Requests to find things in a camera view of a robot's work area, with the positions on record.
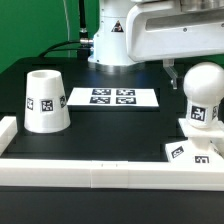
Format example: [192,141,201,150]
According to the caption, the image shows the white lamp shade cone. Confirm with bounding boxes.
[24,70,70,133]

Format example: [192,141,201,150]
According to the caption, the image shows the white fence wall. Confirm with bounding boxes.
[0,159,224,191]
[0,116,18,156]

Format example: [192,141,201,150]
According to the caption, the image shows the white left fence wall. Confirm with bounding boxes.
[0,116,18,156]

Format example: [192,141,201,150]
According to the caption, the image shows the white marker sheet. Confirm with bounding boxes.
[68,87,159,107]

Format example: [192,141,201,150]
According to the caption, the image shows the white thin cable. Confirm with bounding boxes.
[63,0,72,58]

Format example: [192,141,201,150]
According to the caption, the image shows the white lamp base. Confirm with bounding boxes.
[165,118,224,164]

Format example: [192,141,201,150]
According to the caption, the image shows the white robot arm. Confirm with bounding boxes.
[89,0,224,84]

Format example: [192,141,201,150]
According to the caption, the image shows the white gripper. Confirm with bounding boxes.
[126,0,224,89]

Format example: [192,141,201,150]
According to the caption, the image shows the black cable bundle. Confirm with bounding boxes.
[38,0,95,60]

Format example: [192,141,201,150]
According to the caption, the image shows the white front fence wall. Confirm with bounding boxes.
[0,159,224,191]

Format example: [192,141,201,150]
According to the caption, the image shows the white lamp bulb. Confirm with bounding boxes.
[183,62,224,128]

